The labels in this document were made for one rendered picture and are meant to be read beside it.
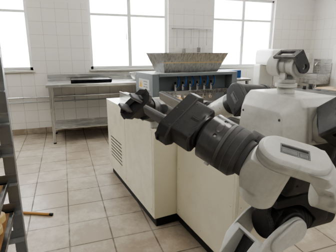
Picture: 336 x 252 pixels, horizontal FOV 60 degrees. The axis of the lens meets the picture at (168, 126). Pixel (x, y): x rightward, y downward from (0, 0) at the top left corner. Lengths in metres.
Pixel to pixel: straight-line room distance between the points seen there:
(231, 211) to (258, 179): 1.25
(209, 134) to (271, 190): 0.13
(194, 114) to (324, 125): 0.37
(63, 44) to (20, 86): 0.97
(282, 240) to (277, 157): 0.59
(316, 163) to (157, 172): 1.76
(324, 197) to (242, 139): 0.15
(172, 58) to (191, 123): 1.58
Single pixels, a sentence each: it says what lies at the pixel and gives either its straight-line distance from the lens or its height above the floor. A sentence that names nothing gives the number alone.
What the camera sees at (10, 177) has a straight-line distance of 0.97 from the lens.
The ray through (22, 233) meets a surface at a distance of 1.05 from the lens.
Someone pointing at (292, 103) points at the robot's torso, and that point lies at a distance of 0.85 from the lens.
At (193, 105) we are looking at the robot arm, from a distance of 0.55.
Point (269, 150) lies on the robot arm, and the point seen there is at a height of 1.17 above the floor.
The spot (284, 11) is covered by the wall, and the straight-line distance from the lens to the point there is 6.84.
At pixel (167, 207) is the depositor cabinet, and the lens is 2.34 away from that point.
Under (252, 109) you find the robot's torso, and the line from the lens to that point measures 0.93.
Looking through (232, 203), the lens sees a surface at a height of 0.50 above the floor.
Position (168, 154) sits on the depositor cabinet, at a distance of 2.16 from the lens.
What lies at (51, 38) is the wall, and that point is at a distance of 5.21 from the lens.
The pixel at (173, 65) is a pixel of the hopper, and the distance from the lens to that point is 2.12.
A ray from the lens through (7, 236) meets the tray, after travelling 0.90.
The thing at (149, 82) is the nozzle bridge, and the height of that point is 1.12.
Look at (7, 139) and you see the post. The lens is 0.94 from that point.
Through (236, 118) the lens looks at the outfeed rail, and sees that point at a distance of 2.03.
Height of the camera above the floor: 1.32
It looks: 14 degrees down
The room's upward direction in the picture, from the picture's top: straight up
